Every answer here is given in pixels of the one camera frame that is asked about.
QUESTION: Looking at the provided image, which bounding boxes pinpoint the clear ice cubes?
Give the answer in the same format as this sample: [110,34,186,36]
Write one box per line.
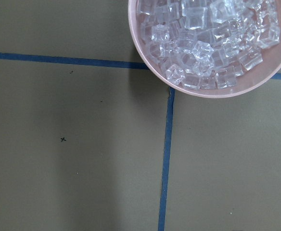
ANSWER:
[136,0,281,90]

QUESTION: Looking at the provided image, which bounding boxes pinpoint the pink bowl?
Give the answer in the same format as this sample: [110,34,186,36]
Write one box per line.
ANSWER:
[128,0,281,99]

